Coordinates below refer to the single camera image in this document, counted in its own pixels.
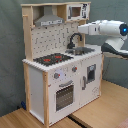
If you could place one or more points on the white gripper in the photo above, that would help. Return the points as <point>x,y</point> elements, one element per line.
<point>90,29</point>

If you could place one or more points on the white toy microwave door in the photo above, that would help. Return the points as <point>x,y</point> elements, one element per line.
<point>77,11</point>

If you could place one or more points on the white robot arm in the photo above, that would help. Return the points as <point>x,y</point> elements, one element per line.
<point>116,31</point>

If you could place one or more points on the wooden toy kitchen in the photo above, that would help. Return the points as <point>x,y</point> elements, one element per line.
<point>45,40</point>

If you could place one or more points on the metal toy sink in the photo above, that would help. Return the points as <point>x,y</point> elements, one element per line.
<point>79,51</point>

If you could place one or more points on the white cabinet door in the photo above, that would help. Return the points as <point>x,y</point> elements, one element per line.
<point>90,79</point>

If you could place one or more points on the grey range hood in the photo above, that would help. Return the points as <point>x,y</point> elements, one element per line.
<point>48,18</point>

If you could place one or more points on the black toy stovetop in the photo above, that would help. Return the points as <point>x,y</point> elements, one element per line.
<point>52,59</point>

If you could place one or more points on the white oven door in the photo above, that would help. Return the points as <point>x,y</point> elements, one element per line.
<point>63,98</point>

